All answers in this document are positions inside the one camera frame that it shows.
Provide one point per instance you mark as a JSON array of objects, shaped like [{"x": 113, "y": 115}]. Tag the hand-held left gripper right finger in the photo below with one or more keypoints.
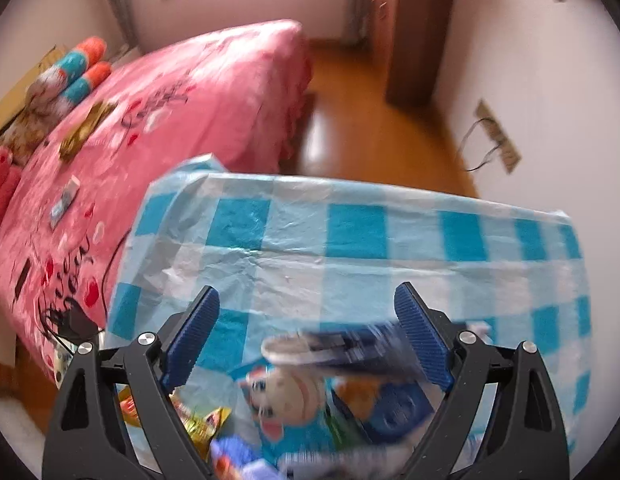
[{"x": 423, "y": 341}]

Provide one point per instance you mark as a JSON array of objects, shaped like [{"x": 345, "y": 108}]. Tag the grey curtain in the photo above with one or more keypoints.
[{"x": 121, "y": 5}]

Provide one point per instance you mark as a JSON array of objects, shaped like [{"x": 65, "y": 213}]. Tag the brown wooden wardrobe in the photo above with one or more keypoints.
[{"x": 414, "y": 30}]

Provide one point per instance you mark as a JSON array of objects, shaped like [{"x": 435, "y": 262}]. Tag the gold foil wrapper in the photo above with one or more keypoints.
[{"x": 85, "y": 127}]

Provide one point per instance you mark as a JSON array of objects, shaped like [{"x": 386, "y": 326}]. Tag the cartoon print snack packet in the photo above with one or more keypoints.
[{"x": 290, "y": 395}]

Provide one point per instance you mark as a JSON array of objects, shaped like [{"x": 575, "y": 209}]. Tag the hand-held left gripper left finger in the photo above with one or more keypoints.
[{"x": 190, "y": 341}]

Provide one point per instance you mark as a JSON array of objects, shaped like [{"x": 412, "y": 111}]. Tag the pink printed bed sheet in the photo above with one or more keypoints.
[{"x": 190, "y": 90}]

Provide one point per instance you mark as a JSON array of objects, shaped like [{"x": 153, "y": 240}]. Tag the beige plush toy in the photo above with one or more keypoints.
[{"x": 35, "y": 110}]

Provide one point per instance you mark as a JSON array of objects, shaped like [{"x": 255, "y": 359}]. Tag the beige wall power strip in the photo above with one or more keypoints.
[{"x": 497, "y": 135}]

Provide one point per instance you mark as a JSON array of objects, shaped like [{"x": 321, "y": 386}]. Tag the yellow snack wrapper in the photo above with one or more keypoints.
[{"x": 205, "y": 422}]

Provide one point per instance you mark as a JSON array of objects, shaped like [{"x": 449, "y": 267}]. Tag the dark blue snack packet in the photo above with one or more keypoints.
[{"x": 350, "y": 342}]

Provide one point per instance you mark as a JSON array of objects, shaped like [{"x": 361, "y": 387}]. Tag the red pillow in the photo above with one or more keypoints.
[{"x": 2, "y": 190}]

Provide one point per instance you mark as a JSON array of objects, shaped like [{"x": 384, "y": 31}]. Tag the cardboard sheet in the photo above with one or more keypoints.
[{"x": 20, "y": 90}]

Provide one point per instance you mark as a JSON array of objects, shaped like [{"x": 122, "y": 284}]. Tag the blue checkered tablecloth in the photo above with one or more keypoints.
[{"x": 340, "y": 260}]

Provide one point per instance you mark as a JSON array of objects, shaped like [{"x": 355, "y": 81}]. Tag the small white blue packet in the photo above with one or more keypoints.
[{"x": 65, "y": 200}]

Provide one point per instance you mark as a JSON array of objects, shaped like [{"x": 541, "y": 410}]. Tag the purple wrapper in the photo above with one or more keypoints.
[{"x": 235, "y": 452}]

